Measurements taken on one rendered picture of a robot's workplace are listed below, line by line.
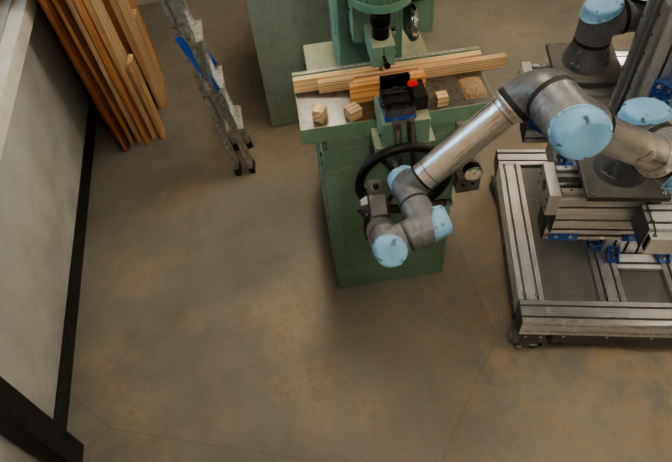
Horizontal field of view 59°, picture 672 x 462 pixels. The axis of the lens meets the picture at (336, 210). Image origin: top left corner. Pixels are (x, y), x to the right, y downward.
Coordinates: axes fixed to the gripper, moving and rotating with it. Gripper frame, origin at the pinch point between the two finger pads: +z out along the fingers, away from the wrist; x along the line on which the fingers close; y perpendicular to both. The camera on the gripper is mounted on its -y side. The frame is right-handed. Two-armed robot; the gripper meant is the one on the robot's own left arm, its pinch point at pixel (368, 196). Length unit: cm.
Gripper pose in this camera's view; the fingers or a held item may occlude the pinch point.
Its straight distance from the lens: 167.0
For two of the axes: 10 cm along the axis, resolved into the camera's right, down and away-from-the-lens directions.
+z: -0.9, -3.4, 9.3
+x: 9.9, -1.5, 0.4
